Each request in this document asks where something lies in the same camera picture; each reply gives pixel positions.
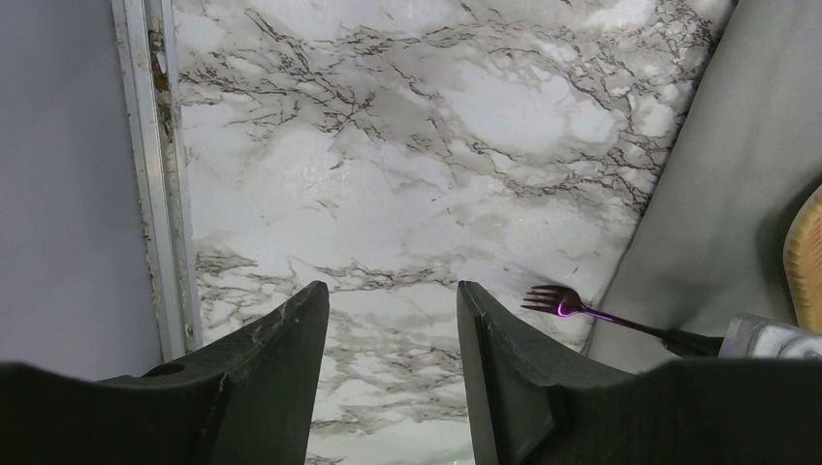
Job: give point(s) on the woven yellow wicker tray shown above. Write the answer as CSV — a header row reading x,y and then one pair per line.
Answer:
x,y
802,263

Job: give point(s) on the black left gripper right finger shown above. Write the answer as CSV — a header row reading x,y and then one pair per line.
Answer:
x,y
532,400

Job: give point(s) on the grey scalloped cloth placemat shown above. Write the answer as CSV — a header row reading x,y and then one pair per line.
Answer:
x,y
710,244

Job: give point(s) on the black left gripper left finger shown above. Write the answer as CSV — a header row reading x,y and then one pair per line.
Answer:
x,y
246,398

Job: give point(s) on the purple iridescent fork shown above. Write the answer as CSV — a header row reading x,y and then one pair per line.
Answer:
x,y
565,302

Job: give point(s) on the aluminium table frame rail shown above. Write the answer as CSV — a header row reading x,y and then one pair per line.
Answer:
x,y
145,38

